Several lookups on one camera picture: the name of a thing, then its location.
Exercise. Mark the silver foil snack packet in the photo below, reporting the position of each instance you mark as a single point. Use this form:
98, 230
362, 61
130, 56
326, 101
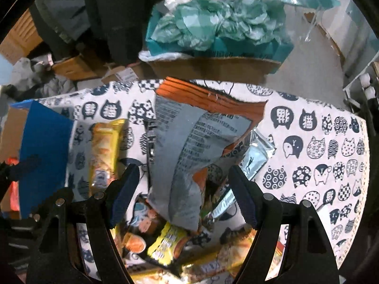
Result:
257, 151

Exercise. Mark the red packet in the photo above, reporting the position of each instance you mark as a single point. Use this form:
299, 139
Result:
14, 192

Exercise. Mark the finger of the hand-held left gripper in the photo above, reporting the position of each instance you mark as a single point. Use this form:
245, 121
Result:
25, 165
20, 223

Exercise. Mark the grey cloth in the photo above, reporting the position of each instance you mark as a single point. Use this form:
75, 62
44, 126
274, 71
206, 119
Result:
29, 77

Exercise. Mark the orange and grey snack bag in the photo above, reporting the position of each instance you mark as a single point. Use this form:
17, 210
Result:
183, 142

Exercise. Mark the yellow and black snack packet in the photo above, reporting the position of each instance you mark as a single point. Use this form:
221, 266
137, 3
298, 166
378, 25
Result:
165, 242

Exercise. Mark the box with white label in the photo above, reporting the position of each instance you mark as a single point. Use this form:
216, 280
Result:
124, 74

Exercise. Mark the long yellow snack packet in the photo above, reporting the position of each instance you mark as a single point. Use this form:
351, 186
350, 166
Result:
103, 153

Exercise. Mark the white shelf rack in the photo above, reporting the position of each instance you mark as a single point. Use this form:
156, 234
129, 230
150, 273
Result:
355, 94

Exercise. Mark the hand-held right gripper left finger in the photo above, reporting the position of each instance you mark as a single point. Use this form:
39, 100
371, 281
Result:
124, 195

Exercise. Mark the large brown cardboard box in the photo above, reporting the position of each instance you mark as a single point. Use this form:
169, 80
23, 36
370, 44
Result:
207, 68

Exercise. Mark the green white plastic bags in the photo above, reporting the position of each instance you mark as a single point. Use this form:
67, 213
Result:
207, 20

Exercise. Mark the white plastic bag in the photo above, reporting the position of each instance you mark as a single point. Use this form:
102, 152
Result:
160, 55

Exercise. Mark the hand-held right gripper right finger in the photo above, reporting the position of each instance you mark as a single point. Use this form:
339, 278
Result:
244, 198

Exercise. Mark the cat print cloth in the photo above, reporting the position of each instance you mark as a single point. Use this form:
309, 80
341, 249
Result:
311, 142

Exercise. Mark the dark clothing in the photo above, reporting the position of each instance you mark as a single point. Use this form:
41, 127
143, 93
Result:
118, 20

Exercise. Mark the flat brown cardboard box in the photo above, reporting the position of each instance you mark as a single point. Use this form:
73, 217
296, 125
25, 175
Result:
77, 65

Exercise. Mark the colourful printed snack packet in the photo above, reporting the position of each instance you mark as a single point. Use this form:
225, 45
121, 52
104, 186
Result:
145, 216

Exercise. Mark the wide yellow snack packet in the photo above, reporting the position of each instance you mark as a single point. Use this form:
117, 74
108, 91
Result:
207, 269

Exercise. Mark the teal cardboard box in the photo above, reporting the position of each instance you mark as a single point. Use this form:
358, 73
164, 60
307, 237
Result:
237, 47

